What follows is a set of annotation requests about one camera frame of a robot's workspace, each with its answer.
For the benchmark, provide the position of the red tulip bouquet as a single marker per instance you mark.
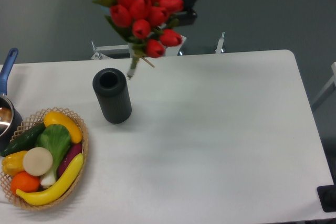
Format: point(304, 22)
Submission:
point(147, 26)

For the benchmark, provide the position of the dark grey ribbed vase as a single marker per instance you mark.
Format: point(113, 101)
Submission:
point(110, 87)

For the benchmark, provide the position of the purple eggplant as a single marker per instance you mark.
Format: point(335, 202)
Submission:
point(73, 151)

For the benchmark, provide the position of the woven wicker basket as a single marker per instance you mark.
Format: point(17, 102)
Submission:
point(29, 122)

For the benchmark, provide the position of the green bok choy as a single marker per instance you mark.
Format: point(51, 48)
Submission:
point(56, 139)

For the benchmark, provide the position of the green cucumber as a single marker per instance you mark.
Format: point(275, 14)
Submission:
point(24, 141)

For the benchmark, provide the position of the round beige disc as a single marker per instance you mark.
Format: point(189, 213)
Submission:
point(37, 161)

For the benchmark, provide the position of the yellow banana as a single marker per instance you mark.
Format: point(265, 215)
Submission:
point(60, 187)

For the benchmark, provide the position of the yellow bell pepper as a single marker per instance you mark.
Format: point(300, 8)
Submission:
point(13, 163)

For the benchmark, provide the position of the black box at table edge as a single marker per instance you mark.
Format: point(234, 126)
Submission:
point(327, 197)

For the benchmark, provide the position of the orange fruit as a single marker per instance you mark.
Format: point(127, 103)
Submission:
point(25, 182)

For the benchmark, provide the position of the white metal frame bracket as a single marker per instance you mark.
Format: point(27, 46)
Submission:
point(124, 51)

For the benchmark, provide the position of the white frame at right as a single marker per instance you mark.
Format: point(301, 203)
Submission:
point(325, 91)

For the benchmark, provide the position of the blue handled saucepan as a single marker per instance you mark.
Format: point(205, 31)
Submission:
point(10, 117)

